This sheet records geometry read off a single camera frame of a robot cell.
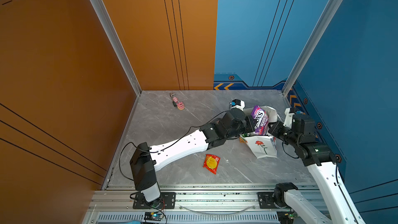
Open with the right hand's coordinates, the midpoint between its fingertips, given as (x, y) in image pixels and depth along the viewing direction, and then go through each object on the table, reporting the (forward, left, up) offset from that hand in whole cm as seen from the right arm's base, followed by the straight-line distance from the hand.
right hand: (266, 123), depth 72 cm
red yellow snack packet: (-10, +26, -23) cm, 36 cm away
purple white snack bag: (-2, +4, +5) cm, 7 cm away
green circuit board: (-33, +52, -26) cm, 67 cm away
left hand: (-3, +5, +6) cm, 8 cm away
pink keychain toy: (+30, +47, -21) cm, 60 cm away
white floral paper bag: (-7, +1, -9) cm, 12 cm away
